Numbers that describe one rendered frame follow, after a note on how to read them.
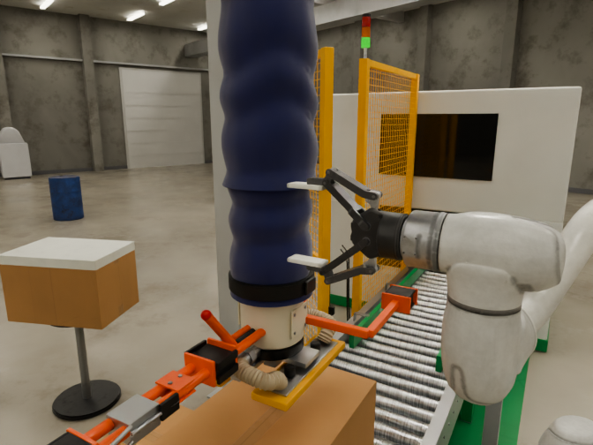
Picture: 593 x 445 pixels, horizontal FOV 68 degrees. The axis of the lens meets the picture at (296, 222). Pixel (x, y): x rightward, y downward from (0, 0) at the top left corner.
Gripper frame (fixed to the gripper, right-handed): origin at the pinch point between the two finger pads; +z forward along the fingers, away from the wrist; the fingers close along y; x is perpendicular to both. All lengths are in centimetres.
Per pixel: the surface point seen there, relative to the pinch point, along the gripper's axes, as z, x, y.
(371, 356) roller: 36, 137, 104
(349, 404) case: 6, 39, 63
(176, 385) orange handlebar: 20.3, -12.2, 32.9
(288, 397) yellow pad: 8.8, 11.1, 45.3
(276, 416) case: 21, 24, 63
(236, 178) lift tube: 24.5, 13.9, -4.7
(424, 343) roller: 16, 164, 104
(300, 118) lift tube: 12.0, 21.6, -18.2
